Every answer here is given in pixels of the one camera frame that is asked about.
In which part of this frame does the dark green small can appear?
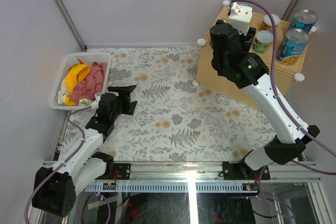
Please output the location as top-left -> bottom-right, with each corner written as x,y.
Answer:
252,30 -> 274,54

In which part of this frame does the yellow jar white lid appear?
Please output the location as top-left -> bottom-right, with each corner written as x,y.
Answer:
261,14 -> 280,34

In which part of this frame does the blue soup can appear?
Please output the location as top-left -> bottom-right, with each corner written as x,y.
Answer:
289,9 -> 318,33
276,28 -> 311,66

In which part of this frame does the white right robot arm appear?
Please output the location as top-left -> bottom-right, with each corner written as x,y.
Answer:
209,20 -> 320,179

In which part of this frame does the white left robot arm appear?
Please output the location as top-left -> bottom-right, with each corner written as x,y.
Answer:
27,85 -> 137,217

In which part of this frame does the white patterned cloth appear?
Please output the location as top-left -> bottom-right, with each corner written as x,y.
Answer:
57,89 -> 94,106

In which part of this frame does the pink cloth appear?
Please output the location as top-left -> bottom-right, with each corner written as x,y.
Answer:
71,62 -> 108,105

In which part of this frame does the yellow cloth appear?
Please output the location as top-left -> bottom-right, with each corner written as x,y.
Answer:
65,63 -> 91,95

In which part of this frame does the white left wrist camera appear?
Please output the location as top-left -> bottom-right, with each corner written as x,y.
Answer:
91,93 -> 102,109

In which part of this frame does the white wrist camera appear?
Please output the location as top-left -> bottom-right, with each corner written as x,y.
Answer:
91,93 -> 102,109
228,2 -> 253,35

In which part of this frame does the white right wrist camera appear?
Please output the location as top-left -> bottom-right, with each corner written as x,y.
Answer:
228,2 -> 253,35

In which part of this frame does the aluminium frame rail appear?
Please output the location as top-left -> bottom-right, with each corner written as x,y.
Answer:
71,158 -> 321,194

